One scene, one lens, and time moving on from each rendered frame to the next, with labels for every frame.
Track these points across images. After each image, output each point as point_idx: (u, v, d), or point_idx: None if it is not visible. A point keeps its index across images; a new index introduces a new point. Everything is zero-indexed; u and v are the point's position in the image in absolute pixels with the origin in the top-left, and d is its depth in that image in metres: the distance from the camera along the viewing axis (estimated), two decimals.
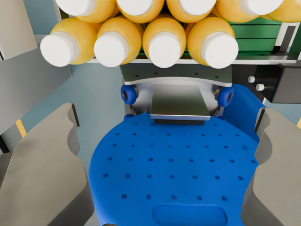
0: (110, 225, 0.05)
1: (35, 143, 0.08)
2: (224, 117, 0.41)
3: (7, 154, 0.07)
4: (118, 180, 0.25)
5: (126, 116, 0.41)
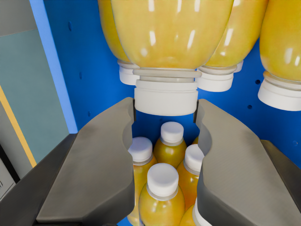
0: (110, 225, 0.05)
1: (96, 130, 0.08)
2: None
3: (74, 134, 0.08)
4: None
5: None
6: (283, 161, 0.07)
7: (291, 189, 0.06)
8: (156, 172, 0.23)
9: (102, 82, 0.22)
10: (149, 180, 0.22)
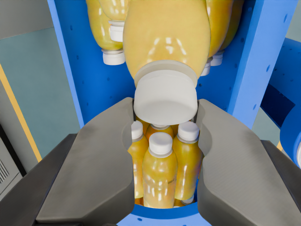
0: (110, 225, 0.05)
1: (96, 130, 0.08)
2: None
3: (73, 134, 0.08)
4: None
5: None
6: (284, 162, 0.07)
7: (291, 190, 0.06)
8: None
9: (92, 63, 0.33)
10: None
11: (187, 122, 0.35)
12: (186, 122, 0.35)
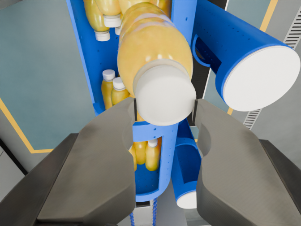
0: (110, 225, 0.05)
1: (97, 130, 0.08)
2: None
3: (75, 134, 0.08)
4: None
5: None
6: (282, 161, 0.07)
7: (290, 189, 0.06)
8: (116, 80, 0.54)
9: (88, 41, 0.50)
10: (113, 82, 0.53)
11: None
12: None
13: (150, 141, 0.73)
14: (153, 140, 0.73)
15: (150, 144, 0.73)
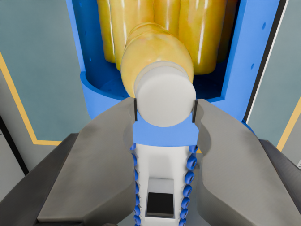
0: (110, 225, 0.05)
1: (97, 130, 0.08)
2: None
3: (75, 134, 0.08)
4: None
5: None
6: (282, 161, 0.07)
7: (290, 189, 0.06)
8: None
9: None
10: None
11: None
12: None
13: None
14: None
15: None
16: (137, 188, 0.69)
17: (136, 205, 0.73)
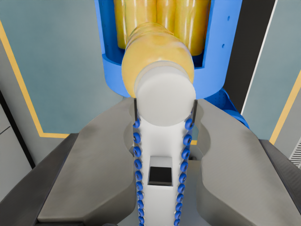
0: (110, 225, 0.05)
1: (97, 130, 0.08)
2: None
3: (75, 134, 0.08)
4: None
5: None
6: (282, 161, 0.07)
7: (290, 189, 0.06)
8: None
9: None
10: None
11: None
12: None
13: None
14: None
15: None
16: (140, 164, 0.79)
17: (139, 180, 0.84)
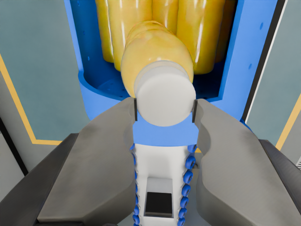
0: (110, 225, 0.05)
1: (97, 130, 0.08)
2: None
3: (75, 134, 0.08)
4: None
5: None
6: (282, 161, 0.07)
7: (290, 189, 0.06)
8: None
9: None
10: None
11: None
12: None
13: None
14: None
15: None
16: (135, 188, 0.69)
17: None
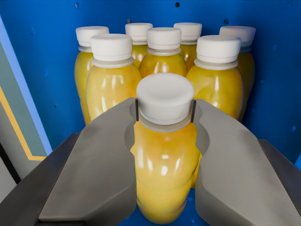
0: (110, 225, 0.05)
1: (98, 130, 0.08)
2: None
3: (76, 133, 0.08)
4: None
5: None
6: (280, 160, 0.07)
7: (288, 188, 0.06)
8: None
9: None
10: None
11: None
12: None
13: (210, 40, 0.16)
14: (224, 38, 0.17)
15: (210, 47, 0.16)
16: None
17: None
